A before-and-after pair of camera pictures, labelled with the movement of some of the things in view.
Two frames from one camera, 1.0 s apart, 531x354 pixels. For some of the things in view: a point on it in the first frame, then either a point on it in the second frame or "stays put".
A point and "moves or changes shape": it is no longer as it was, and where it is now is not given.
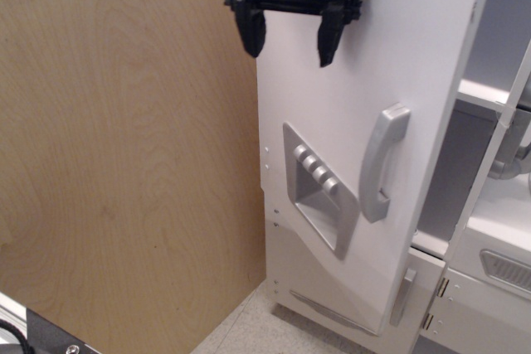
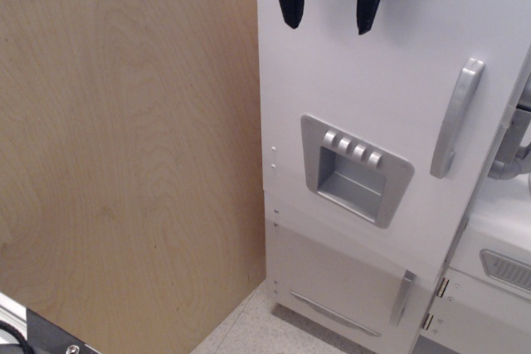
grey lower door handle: (402, 295) stays put
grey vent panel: (507, 269) stays put
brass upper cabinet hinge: (442, 288) stays put
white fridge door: (350, 151) moves or changes shape
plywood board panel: (130, 190) stays put
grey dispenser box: (320, 193) → (358, 177)
